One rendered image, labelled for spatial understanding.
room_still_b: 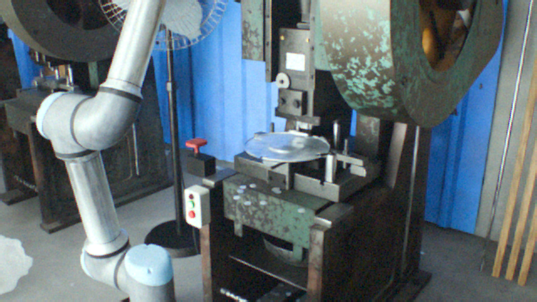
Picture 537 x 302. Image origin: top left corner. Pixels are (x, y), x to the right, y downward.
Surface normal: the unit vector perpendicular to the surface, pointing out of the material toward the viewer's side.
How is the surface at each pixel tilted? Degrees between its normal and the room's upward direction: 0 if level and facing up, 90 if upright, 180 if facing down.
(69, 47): 90
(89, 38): 90
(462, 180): 90
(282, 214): 90
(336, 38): 109
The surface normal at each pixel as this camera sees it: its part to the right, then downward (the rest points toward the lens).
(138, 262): 0.11, -0.91
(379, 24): -0.61, 0.47
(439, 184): -0.62, 0.26
